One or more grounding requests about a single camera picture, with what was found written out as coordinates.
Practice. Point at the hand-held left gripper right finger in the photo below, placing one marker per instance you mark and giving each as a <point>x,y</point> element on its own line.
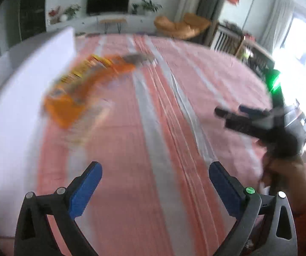
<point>225,189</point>

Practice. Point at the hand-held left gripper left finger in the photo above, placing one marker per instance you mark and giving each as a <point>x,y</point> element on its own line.
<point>86,189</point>

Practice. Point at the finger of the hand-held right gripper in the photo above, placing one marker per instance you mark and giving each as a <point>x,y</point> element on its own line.
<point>251,111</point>
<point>243,126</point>

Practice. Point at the orange yellow snack packet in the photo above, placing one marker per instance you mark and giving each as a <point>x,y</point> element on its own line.
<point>67,104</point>

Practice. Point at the white box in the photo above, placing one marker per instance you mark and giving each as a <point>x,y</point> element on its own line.
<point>14,112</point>

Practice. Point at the clear biscuit packet white label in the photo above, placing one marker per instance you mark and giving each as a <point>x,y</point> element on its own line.
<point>139,59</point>

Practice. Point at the person's right hand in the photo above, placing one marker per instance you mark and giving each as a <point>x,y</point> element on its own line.
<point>288,173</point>

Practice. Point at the cluttered wooden desk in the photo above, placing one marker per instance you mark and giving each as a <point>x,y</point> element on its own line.
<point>257,56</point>

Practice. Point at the orange grey striped tablecloth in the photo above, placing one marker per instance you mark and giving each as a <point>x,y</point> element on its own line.
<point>142,165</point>

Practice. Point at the window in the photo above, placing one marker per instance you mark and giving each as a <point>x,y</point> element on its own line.
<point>304,58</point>

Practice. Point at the white curtain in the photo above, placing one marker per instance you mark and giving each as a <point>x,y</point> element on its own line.
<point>276,21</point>

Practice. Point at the floor lamp pole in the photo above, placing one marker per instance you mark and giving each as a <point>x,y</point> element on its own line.
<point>251,8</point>

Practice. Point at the orange lounge chair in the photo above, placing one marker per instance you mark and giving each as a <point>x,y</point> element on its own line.
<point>179,28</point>

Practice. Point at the grey curtain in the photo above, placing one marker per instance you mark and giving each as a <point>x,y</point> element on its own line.
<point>209,2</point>

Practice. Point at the large leafy plant white pot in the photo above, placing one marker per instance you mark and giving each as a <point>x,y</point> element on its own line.
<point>150,5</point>

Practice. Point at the small plant black pot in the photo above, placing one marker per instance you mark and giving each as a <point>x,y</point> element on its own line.
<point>135,8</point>

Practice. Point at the white television cabinet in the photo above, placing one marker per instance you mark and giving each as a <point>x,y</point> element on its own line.
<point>89,24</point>

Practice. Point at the wooden stool hairpin legs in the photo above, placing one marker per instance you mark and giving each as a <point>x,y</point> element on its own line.
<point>113,21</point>

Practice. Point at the green plant round white vase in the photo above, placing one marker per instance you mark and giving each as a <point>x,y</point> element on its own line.
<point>71,11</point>

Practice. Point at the red flowers in vase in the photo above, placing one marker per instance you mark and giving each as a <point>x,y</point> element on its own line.
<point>54,13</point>

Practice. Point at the black television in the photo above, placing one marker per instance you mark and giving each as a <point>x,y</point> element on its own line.
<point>107,2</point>

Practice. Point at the dark bookcase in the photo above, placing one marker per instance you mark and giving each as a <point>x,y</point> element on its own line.
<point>33,10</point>

